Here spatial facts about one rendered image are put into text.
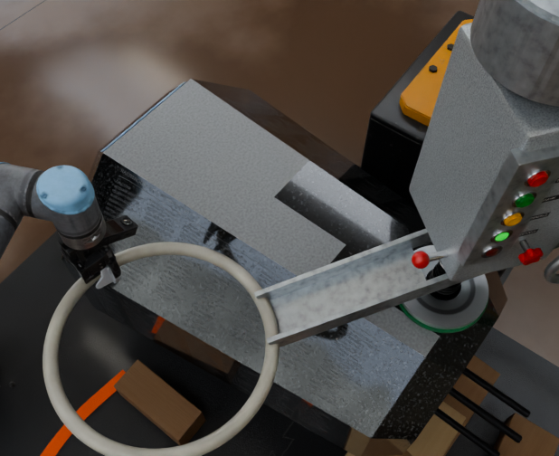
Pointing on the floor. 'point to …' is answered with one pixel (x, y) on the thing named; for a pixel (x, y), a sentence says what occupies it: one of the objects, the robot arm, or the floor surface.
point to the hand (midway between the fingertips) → (111, 272)
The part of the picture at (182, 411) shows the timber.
